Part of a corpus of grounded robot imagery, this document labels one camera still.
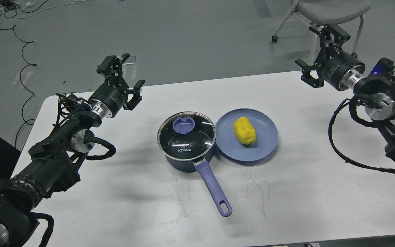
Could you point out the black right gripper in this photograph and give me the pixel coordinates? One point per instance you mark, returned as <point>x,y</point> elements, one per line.
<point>332,64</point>

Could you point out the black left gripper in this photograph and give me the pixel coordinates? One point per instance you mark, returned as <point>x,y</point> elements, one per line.
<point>113,93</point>

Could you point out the glass pot lid purple knob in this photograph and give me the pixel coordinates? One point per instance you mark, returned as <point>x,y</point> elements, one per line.
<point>186,136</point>

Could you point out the yellow toy potato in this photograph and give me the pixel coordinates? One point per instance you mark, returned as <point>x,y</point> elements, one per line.
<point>244,131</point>

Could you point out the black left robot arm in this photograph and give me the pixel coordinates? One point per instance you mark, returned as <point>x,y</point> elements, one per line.
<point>56,160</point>

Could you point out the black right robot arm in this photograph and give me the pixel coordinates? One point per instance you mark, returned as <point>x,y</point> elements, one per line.
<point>373,101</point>

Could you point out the silver floor plate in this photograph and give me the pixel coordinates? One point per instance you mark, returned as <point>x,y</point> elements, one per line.
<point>129,60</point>

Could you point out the grey office chair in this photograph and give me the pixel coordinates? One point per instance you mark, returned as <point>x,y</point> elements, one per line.
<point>318,13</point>

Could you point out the blue round plate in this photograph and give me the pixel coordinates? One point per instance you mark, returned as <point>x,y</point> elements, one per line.
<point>247,154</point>

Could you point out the dark blue saucepan purple handle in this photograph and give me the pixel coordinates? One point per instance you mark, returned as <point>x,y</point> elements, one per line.
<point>201,164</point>

